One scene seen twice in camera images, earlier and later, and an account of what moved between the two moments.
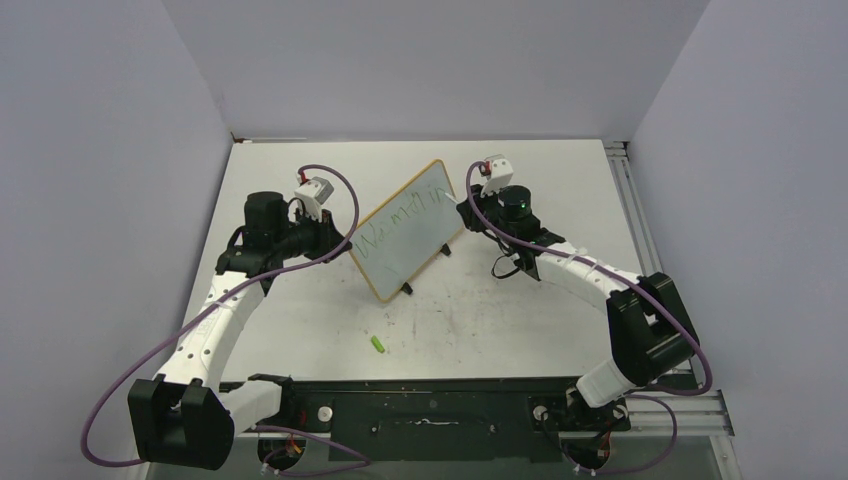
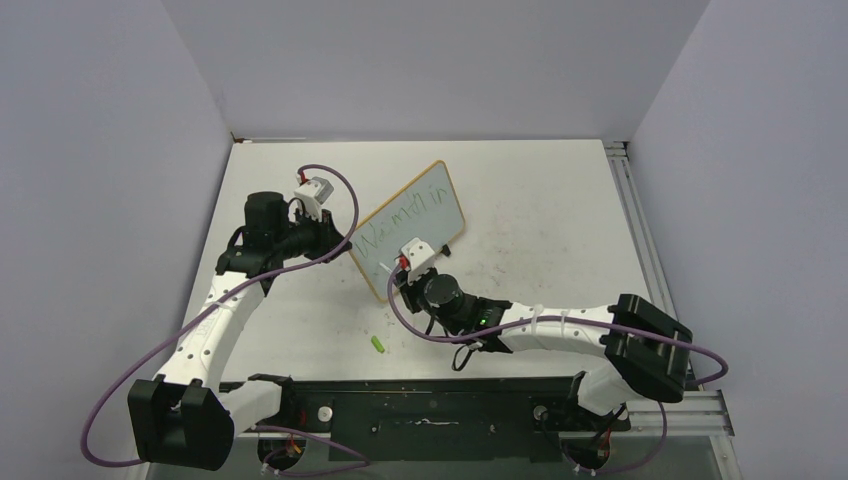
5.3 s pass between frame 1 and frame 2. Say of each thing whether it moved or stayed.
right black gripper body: moved
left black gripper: stayed
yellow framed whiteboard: stayed
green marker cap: stayed
